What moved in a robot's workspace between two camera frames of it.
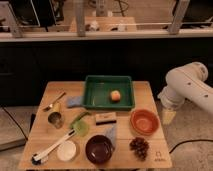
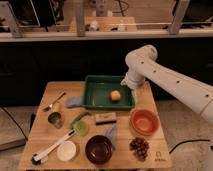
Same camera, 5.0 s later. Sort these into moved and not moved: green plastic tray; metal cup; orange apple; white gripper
Moved: white gripper
Not moved: metal cup; orange apple; green plastic tray
